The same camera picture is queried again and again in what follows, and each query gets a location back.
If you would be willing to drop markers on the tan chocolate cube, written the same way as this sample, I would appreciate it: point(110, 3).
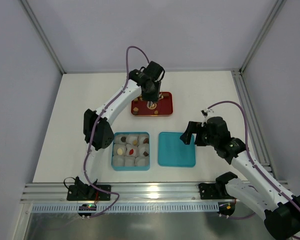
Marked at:
point(135, 110)

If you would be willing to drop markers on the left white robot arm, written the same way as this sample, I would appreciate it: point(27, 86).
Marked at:
point(97, 124)

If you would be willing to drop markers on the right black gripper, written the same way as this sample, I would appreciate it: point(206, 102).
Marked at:
point(196, 135)

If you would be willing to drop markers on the white slotted cable duct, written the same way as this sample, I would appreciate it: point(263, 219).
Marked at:
point(127, 207)

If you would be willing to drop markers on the red rectangular tray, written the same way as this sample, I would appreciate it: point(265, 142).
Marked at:
point(164, 106)

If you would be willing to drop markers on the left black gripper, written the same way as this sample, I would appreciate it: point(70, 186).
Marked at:
point(153, 95)

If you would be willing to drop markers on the teal box with paper cups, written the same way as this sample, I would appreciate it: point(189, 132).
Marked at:
point(135, 162)

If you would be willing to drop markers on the white oval chocolate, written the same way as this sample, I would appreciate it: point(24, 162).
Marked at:
point(119, 151)

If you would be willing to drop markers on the dark round chocolate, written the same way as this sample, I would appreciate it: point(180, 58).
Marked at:
point(123, 139)

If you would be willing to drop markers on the teal box lid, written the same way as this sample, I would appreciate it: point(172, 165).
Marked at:
point(172, 152)

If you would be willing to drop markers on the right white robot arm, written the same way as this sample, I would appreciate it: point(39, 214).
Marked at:
point(277, 206)

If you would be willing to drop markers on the aluminium mounting rail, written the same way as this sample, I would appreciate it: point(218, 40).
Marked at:
point(130, 191)

